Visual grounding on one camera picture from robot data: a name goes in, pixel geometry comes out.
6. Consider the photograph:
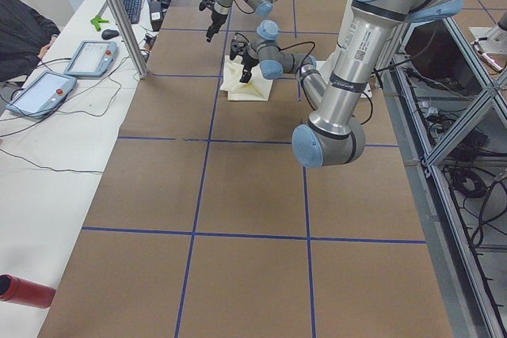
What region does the red cylindrical bottle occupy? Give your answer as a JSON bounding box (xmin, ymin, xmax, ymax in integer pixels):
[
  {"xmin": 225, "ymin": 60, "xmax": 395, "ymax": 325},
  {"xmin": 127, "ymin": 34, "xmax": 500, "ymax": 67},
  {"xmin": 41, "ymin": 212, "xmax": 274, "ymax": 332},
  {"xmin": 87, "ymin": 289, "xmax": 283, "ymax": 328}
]
[{"xmin": 1, "ymin": 274, "xmax": 56, "ymax": 309}]

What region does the green plastic part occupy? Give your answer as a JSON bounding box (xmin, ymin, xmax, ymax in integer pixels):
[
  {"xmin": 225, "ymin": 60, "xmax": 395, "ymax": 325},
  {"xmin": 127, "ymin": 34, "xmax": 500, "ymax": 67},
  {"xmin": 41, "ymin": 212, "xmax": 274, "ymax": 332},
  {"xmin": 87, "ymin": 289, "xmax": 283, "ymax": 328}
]
[{"xmin": 90, "ymin": 15, "xmax": 109, "ymax": 32}]

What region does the black computer mouse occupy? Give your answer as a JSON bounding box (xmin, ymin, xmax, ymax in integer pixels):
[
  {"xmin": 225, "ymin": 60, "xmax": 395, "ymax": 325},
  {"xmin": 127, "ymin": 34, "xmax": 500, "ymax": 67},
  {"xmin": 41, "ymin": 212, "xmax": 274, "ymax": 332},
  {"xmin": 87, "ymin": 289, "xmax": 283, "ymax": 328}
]
[{"xmin": 101, "ymin": 29, "xmax": 120, "ymax": 40}]

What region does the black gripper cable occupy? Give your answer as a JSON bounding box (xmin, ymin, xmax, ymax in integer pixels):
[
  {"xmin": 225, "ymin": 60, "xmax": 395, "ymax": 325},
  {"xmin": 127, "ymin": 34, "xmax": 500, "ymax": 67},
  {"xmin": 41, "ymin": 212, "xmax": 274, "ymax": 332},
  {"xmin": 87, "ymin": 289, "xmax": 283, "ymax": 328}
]
[{"xmin": 276, "ymin": 40, "xmax": 318, "ymax": 78}]

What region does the cream long-sleeve printed shirt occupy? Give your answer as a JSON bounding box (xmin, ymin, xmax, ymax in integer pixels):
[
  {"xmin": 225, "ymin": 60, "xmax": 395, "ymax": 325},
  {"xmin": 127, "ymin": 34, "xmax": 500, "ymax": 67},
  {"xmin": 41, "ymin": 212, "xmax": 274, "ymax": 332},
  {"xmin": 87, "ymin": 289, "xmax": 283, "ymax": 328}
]
[{"xmin": 219, "ymin": 55, "xmax": 273, "ymax": 101}]

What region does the near blue teach pendant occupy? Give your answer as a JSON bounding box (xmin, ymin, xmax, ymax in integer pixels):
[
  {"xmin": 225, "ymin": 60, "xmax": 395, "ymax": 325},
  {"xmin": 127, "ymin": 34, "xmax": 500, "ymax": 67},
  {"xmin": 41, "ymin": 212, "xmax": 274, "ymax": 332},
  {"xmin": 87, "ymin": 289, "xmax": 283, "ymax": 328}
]
[{"xmin": 6, "ymin": 70, "xmax": 77, "ymax": 119}]

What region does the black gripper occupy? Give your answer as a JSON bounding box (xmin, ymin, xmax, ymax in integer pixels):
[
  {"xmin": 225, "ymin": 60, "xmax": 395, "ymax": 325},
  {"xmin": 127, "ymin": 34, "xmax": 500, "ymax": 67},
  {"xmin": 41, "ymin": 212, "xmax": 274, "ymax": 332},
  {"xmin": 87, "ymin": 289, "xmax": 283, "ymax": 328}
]
[
  {"xmin": 229, "ymin": 32, "xmax": 259, "ymax": 84},
  {"xmin": 198, "ymin": 0, "xmax": 231, "ymax": 42}
]

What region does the person in black jacket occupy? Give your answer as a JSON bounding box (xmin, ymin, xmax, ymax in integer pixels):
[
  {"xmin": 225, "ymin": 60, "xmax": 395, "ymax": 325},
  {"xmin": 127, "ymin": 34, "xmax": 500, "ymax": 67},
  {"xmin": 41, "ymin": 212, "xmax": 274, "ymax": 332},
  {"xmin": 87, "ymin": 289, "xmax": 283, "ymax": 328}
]
[{"xmin": 1, "ymin": 0, "xmax": 60, "ymax": 82}]

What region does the far blue teach pendant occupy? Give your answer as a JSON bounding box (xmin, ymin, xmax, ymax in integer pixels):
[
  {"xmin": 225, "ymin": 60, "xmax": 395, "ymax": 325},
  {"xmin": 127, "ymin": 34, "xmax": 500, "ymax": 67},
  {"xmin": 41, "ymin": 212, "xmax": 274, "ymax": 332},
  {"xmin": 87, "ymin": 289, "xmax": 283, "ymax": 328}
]
[{"xmin": 63, "ymin": 40, "xmax": 117, "ymax": 78}]

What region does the blue teach pendant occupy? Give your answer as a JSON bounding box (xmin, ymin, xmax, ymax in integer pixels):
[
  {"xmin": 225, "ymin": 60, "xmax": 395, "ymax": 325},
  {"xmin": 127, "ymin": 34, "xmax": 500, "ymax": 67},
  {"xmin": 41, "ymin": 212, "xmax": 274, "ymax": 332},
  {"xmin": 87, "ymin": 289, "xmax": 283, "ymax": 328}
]
[
  {"xmin": 63, "ymin": 40, "xmax": 117, "ymax": 78},
  {"xmin": 6, "ymin": 70, "xmax": 77, "ymax": 119}
]

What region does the black keyboard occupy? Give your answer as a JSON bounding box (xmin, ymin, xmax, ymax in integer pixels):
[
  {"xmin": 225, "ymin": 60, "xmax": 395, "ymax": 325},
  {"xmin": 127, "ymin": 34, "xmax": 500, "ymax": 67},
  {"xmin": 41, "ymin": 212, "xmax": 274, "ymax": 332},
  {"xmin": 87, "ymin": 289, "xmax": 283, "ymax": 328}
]
[{"xmin": 121, "ymin": 0, "xmax": 143, "ymax": 24}]

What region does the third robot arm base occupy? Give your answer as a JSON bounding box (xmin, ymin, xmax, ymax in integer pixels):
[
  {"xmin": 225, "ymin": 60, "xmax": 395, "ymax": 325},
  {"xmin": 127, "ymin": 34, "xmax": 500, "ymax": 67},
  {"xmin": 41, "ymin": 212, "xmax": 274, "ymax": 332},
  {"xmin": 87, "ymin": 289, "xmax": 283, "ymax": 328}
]
[{"xmin": 469, "ymin": 13, "xmax": 506, "ymax": 55}]

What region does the aluminium frame post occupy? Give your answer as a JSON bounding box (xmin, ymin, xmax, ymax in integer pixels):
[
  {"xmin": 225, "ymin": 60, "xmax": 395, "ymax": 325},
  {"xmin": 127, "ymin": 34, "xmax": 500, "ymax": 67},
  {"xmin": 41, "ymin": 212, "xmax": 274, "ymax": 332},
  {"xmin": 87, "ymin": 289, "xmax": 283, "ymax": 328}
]
[{"xmin": 105, "ymin": 0, "xmax": 147, "ymax": 79}]

